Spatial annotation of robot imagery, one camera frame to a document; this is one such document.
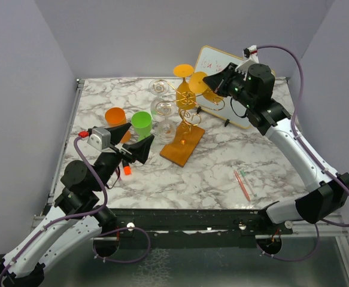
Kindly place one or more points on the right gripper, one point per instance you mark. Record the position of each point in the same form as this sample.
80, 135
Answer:
218, 82

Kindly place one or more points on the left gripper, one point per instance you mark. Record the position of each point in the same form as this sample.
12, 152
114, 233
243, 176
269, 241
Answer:
140, 149

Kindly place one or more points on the yellow plastic wine glass front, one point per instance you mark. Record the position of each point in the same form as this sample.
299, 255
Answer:
197, 86

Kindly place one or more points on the yellow plastic wine glass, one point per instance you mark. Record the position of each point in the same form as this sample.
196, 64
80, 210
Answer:
185, 99
197, 86

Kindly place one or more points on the green plastic wine glass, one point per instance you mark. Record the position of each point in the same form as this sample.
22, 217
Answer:
142, 124

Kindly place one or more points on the orange plastic wine glass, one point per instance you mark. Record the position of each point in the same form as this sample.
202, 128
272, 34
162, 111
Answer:
115, 117

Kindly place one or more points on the clear wine glass front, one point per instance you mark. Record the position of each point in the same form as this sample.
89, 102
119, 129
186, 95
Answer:
162, 111

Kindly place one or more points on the clear wine glass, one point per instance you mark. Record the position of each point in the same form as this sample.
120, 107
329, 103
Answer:
162, 111
158, 87

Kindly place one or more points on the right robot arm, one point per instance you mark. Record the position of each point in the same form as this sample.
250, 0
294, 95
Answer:
325, 186

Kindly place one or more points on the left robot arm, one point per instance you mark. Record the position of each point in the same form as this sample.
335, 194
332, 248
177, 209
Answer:
81, 211

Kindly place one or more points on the yellow framed whiteboard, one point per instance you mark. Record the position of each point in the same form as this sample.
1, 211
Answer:
245, 84

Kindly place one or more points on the orange black highlighter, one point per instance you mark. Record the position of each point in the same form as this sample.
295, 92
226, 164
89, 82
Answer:
126, 168

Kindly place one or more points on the dark red pen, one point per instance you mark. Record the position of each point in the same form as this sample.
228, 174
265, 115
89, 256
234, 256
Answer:
118, 172

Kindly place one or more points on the white green marker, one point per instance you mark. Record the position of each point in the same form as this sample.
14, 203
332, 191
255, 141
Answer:
250, 187

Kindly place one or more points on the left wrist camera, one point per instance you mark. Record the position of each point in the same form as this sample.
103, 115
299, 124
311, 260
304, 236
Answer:
97, 137

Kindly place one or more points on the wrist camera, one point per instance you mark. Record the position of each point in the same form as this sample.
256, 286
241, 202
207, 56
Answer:
97, 137
250, 58

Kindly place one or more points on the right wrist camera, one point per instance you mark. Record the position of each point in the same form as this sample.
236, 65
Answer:
250, 58

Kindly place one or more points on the gold wire wine glass rack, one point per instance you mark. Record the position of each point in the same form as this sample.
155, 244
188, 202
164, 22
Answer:
188, 132

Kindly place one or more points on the black front rail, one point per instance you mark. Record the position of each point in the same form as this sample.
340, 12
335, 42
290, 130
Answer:
138, 229

